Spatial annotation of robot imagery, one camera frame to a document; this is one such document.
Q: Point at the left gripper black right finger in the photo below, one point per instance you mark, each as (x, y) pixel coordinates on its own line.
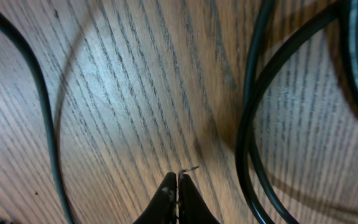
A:
(192, 209)

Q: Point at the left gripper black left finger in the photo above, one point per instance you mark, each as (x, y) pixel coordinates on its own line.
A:
(162, 207)

